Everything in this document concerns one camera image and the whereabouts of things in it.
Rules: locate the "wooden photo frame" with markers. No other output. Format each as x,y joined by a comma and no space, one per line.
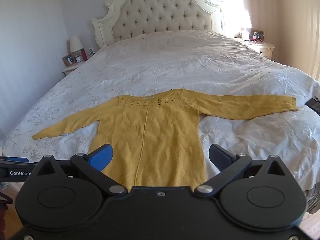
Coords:
258,35
69,60

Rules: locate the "cream nightstand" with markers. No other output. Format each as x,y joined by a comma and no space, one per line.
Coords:
262,48
68,69

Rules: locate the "beige curtain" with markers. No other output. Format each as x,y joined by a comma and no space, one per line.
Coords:
314,42

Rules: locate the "cream tufted headboard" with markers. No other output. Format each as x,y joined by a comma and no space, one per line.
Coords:
160,12

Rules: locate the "white shade table lamp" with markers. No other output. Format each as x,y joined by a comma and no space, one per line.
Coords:
75,43
246,21

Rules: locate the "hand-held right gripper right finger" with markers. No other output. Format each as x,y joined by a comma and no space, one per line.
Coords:
220,158

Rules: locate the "small white device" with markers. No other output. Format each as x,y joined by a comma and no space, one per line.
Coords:
92,51

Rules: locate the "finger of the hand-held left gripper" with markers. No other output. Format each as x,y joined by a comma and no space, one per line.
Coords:
16,159

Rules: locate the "red bottle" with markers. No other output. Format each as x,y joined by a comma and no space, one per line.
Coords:
84,55

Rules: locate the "white floral bedspread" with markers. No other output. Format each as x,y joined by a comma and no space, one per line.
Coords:
175,62

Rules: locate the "small desk clock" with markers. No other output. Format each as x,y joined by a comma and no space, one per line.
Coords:
79,59

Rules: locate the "yellow knit sweater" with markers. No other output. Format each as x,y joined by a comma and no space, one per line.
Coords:
155,135

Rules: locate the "black flat device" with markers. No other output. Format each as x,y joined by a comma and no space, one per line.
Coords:
313,104

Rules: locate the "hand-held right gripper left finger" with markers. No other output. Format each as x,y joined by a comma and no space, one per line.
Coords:
101,158

